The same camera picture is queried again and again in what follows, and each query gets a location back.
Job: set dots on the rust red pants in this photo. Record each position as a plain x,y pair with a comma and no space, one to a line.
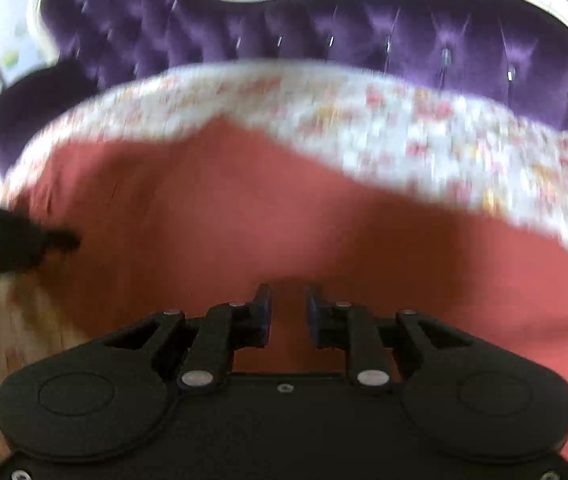
264,220

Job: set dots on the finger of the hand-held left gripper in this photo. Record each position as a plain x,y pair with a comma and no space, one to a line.
61,241

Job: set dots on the purple tufted sofa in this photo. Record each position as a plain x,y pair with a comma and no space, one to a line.
214,30

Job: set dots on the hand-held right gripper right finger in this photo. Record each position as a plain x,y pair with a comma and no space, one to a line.
316,316

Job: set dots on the floral printed blanket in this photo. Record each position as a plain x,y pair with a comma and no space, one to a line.
388,125

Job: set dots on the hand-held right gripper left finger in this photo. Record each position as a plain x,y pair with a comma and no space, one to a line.
263,312

